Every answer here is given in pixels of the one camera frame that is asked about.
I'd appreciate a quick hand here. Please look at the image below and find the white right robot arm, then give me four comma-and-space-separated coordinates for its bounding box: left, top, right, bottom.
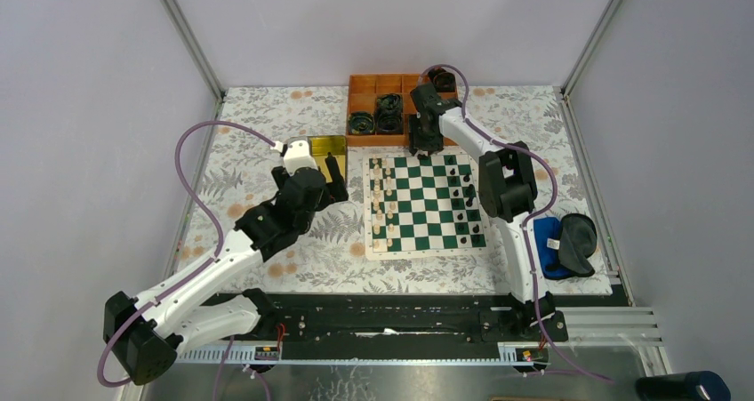
409, 83, 550, 341

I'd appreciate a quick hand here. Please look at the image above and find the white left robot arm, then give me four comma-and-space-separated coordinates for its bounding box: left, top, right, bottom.
101, 139, 349, 385

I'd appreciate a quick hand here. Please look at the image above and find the white chess pieces row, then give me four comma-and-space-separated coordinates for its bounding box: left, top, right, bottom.
368, 156, 397, 253

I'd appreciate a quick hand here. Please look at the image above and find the green white chess board mat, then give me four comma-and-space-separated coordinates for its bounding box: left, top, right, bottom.
362, 148, 491, 261

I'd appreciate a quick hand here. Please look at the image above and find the black tape roll behind tray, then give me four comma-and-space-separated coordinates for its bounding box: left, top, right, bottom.
428, 67, 456, 92

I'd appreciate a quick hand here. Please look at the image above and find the gold metal tin box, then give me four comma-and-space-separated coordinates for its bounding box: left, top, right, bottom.
283, 135, 348, 183

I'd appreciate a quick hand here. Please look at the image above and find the black tape roll in tray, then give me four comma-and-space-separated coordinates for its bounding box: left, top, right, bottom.
375, 93, 403, 114
374, 111, 404, 135
347, 111, 375, 135

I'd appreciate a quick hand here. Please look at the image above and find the orange wooden compartment tray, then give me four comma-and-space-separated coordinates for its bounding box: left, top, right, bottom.
345, 66, 461, 153

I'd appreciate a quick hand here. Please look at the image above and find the blue cloth pouch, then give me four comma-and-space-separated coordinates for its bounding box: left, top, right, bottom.
533, 217, 574, 281

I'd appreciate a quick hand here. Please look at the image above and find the dark grey cloth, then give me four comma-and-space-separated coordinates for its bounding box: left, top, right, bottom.
557, 213, 598, 277

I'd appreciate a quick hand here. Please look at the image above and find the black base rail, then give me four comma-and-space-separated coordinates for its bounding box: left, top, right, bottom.
236, 293, 568, 361

